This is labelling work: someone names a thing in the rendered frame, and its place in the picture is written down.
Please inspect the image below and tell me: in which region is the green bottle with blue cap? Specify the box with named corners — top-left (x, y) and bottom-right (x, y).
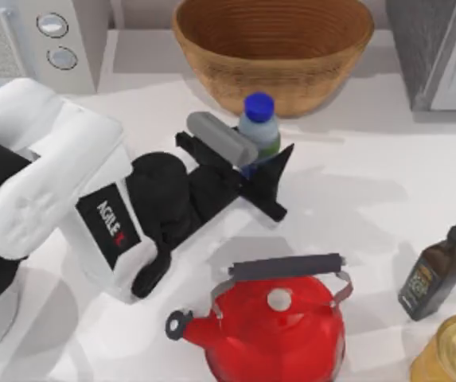
top-left (237, 92), bottom-right (283, 178)

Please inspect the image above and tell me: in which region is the pale microwave oven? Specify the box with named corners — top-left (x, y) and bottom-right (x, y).
top-left (0, 0), bottom-right (110, 95)

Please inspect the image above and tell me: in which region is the woven wooden basket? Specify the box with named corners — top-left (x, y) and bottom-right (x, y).
top-left (170, 0), bottom-right (375, 119)

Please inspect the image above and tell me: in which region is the round microwave knob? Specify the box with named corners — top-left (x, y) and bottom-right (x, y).
top-left (36, 12), bottom-right (70, 40)
top-left (46, 45), bottom-right (80, 72)

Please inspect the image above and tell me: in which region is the golden yellow can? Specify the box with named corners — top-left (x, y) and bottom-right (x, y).
top-left (410, 313), bottom-right (456, 382)

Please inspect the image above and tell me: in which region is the dark brown bottle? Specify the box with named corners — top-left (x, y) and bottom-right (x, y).
top-left (397, 224), bottom-right (456, 322)

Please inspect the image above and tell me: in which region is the red kettle with black handle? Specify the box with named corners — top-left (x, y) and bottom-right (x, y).
top-left (166, 252), bottom-right (354, 382)

